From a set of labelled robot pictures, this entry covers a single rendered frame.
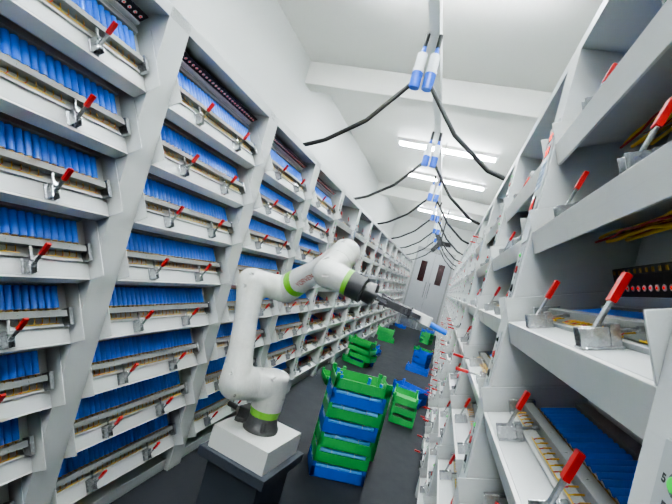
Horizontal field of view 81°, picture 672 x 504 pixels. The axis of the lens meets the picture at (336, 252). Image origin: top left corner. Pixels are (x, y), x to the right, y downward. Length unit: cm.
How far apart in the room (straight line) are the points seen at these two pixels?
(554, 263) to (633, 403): 59
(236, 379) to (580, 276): 121
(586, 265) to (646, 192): 50
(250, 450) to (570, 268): 128
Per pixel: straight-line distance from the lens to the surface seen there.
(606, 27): 105
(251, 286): 165
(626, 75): 70
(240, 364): 163
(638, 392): 37
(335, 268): 133
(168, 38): 143
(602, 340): 51
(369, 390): 225
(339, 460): 238
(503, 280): 163
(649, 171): 48
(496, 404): 95
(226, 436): 175
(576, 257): 96
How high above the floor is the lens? 112
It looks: 2 degrees up
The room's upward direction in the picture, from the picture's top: 16 degrees clockwise
